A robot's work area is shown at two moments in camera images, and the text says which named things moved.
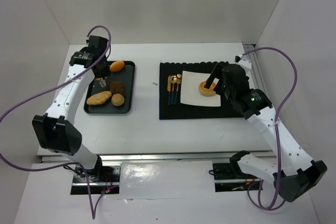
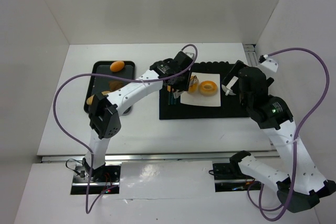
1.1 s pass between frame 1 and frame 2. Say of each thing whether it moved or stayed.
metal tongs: moved
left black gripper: moved
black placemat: stayed
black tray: stayed
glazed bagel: stayed
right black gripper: moved
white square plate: stayed
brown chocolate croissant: stayed
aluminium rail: stayed
